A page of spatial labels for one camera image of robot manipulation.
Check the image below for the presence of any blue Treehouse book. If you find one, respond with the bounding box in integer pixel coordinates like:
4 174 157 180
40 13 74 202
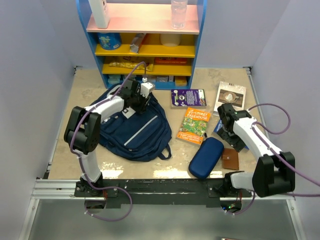
213 120 249 152

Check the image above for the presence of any blue zippered pencil case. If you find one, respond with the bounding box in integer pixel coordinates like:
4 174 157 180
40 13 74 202
188 137 224 180

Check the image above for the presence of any brown leather wallet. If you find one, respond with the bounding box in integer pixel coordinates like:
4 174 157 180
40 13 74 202
221 148 239 170

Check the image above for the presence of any navy blue student backpack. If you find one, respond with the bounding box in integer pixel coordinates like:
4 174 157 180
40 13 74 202
99 93 172 162

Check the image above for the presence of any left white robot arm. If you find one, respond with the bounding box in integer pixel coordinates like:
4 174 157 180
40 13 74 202
63 79 155 196

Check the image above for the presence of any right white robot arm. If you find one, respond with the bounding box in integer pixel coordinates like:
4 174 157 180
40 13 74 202
217 103 296 198

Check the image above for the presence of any yellow snack bag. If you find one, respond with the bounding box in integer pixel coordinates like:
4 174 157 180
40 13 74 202
108 56 155 72

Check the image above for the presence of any small boxes bottom shelf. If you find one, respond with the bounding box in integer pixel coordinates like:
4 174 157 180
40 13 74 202
105 74 190 86

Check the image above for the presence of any orange Treehouse book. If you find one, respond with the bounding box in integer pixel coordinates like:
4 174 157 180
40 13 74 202
176 107 211 145

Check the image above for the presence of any white coffee cover book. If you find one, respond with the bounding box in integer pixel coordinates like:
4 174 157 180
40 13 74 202
213 81 247 116

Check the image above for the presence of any orange red snack box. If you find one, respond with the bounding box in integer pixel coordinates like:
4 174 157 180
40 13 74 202
154 57 188 65

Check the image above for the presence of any purple paperback book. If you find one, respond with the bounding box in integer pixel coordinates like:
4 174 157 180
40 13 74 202
170 89 207 108

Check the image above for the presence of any silver foil snack packet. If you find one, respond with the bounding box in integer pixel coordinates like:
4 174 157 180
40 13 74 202
129 33 147 54

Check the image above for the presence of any blue snack canister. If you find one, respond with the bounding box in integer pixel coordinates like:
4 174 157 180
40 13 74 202
97 32 122 51

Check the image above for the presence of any blue colourful shelf unit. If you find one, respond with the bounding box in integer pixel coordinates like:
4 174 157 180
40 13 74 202
75 0 207 90

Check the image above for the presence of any cream round container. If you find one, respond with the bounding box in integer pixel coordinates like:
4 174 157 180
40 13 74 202
159 33 182 47

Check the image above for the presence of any white rectangular bottle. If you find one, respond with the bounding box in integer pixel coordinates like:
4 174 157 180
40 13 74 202
88 0 110 29

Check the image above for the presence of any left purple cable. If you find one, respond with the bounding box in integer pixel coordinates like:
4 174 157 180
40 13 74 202
69 61 148 222

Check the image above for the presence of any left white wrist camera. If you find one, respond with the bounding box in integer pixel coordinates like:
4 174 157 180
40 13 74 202
140 77 156 98

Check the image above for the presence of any black metal base plate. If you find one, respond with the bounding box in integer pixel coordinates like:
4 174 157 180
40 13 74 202
74 178 252 209

